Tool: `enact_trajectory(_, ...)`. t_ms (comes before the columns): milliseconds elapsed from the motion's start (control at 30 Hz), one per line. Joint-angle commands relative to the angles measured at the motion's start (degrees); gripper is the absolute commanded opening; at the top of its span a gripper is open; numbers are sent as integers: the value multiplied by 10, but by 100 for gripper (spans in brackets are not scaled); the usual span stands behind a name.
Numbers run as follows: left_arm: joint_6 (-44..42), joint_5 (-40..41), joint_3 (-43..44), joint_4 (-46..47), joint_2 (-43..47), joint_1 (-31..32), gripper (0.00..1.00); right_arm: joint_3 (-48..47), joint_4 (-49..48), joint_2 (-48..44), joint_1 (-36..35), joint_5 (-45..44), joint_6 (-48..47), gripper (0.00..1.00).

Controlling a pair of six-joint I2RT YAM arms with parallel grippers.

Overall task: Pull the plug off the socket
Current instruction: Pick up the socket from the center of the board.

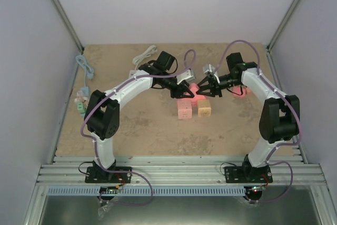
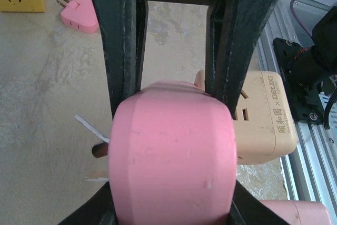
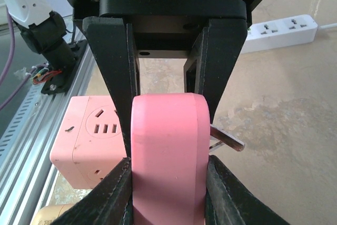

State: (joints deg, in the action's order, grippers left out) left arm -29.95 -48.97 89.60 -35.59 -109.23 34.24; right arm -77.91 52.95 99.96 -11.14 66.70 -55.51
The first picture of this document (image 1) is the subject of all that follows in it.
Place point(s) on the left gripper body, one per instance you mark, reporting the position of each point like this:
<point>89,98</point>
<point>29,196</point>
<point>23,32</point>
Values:
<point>175,93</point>

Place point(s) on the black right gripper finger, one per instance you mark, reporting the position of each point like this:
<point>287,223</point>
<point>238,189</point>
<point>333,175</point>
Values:
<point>209,93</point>
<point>205,81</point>

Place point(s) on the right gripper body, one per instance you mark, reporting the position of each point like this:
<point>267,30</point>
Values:
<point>215,85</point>

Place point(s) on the pink socket base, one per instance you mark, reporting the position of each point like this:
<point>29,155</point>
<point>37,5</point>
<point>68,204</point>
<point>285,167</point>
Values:
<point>194,88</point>

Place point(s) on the pink cube socket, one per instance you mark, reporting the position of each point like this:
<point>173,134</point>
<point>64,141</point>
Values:
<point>184,109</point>

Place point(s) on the white power strip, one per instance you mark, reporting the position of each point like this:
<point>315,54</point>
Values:
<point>133,73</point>

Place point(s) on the light blue power strip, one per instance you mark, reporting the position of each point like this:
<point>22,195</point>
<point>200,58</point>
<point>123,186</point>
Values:
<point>86,92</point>

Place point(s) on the white charger with ribbon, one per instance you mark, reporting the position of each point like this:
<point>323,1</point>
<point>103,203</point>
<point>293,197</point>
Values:
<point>80,96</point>

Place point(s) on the green plug adapter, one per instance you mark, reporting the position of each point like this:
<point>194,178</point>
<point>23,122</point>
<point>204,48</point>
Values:
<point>81,108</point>

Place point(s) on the light pink plug adapter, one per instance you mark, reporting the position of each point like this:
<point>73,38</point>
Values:
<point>248,90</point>

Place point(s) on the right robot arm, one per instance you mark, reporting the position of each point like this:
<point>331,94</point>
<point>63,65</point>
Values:
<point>279,121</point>

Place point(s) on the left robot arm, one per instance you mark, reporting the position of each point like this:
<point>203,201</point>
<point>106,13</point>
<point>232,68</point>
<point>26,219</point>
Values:
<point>102,118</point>

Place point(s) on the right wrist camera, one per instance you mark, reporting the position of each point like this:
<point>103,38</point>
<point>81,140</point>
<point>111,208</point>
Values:
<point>211,73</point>

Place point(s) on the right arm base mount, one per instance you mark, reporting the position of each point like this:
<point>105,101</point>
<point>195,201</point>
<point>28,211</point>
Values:
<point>234,175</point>

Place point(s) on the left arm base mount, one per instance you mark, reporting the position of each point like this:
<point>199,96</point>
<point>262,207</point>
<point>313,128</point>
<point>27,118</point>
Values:
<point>121,175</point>

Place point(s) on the aluminium rail frame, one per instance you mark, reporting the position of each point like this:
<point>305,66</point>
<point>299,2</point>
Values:
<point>181,170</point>

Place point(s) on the right aluminium corner post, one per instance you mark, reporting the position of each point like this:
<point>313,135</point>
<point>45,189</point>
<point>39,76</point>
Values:
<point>286,18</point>

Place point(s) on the aluminium corner post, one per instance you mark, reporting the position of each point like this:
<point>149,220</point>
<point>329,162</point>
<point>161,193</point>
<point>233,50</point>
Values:
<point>286,18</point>
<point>67,23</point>

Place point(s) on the light blue cable duct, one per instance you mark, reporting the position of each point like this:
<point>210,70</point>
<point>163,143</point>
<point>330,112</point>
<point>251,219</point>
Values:
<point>145,191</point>

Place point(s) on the left aluminium corner post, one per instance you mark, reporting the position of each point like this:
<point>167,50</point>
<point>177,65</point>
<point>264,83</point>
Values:
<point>67,23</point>

